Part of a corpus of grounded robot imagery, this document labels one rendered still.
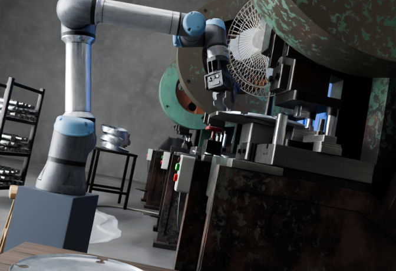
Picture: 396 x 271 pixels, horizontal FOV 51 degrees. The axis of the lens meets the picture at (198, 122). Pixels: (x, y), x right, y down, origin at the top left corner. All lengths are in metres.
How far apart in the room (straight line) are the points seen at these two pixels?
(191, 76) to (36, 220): 1.66
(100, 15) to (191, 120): 3.13
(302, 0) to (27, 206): 0.93
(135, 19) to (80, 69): 0.26
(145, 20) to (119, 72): 6.70
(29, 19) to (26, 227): 7.34
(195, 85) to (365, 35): 1.80
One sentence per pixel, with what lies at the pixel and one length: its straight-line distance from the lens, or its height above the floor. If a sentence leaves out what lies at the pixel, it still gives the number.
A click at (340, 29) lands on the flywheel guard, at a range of 1.00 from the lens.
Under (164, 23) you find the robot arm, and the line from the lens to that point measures 1.38.
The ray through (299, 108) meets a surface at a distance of 1.42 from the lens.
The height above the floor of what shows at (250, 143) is 0.70.
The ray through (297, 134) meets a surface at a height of 0.76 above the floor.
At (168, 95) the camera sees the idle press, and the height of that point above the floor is 1.21.
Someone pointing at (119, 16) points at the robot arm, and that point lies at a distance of 1.38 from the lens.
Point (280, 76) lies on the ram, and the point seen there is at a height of 0.93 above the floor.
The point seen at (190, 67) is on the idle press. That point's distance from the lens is 2.72.
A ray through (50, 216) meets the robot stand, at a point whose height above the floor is 0.39.
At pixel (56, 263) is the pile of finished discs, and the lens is 0.98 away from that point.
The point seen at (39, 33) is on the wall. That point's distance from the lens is 8.41.
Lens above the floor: 0.63
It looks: 5 degrees up
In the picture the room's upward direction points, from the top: 11 degrees clockwise
